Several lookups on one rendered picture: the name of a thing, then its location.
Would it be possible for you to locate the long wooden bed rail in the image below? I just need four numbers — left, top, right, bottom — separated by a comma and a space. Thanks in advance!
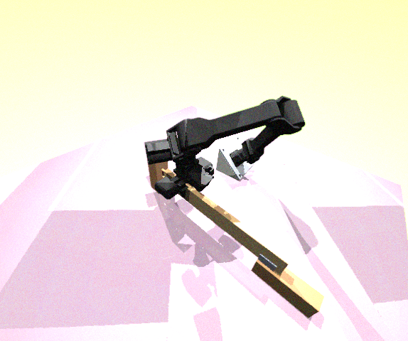
178, 183, 291, 275

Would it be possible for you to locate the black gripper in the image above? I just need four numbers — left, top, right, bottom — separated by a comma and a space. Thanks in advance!
155, 157, 213, 200

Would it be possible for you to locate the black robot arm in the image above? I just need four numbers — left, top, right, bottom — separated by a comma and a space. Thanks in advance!
144, 96, 305, 192

